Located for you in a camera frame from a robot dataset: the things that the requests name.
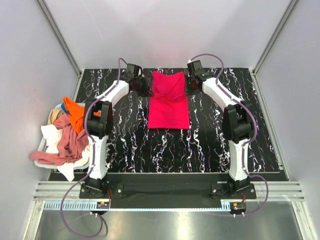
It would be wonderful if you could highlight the bright pink t-shirt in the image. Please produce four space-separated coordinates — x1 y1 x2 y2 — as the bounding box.
147 71 190 130

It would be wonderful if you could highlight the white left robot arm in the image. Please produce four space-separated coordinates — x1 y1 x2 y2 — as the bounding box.
81 63 154 198

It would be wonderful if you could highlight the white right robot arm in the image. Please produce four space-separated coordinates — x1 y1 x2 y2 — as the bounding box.
185 59 257 199

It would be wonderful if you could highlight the orange t-shirt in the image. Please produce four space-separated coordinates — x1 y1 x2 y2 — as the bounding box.
62 96 102 135

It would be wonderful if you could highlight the blue garment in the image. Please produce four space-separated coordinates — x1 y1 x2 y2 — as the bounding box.
61 103 70 115

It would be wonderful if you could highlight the beige garment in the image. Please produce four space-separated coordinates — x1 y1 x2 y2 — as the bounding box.
47 108 65 125

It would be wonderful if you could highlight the dusty pink garment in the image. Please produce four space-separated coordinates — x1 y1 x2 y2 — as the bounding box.
29 114 89 166

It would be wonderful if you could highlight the white garment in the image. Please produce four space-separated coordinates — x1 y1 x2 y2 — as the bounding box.
40 124 90 182

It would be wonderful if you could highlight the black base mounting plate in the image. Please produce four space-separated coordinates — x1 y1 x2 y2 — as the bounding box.
79 181 257 211

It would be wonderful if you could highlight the left small control board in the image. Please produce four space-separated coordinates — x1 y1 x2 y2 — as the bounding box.
96 201 111 209

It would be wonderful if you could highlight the small control board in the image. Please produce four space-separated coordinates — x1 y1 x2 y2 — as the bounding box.
96 201 111 209
230 202 247 218

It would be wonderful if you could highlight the right small control board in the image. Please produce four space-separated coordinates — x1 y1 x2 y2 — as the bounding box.
230 202 247 218

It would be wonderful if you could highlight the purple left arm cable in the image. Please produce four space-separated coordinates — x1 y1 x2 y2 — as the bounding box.
59 57 130 237

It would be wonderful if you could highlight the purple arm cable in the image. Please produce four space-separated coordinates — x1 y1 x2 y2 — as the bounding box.
189 52 270 217
59 57 130 237

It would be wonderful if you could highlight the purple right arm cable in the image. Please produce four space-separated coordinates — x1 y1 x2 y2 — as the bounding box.
189 52 270 217

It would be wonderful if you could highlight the left aluminium frame post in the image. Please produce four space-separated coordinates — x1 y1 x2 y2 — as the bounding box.
36 0 82 76

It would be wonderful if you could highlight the aluminium frame post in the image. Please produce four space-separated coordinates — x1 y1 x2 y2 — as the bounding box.
252 0 300 75
36 0 82 76

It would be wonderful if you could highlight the right aluminium frame post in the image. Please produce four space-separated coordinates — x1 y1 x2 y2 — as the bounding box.
252 0 300 75

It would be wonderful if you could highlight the white slotted cable duct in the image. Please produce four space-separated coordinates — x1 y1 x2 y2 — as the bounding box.
44 200 231 212

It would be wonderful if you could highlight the aluminium front rail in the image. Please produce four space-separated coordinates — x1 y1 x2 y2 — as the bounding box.
32 181 304 201

